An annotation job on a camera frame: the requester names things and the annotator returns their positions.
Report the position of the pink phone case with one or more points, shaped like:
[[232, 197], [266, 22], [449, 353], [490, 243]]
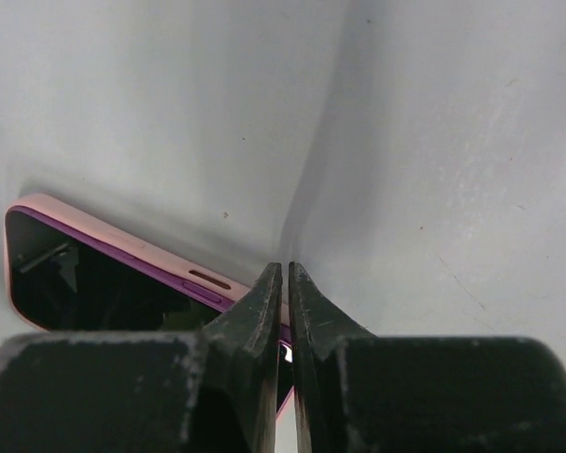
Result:
[[133, 246]]

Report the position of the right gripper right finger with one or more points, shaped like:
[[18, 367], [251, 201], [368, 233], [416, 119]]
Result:
[[337, 390]]

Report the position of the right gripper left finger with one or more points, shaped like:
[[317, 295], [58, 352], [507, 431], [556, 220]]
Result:
[[233, 405]]

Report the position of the black smartphone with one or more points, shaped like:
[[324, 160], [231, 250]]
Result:
[[64, 279]]

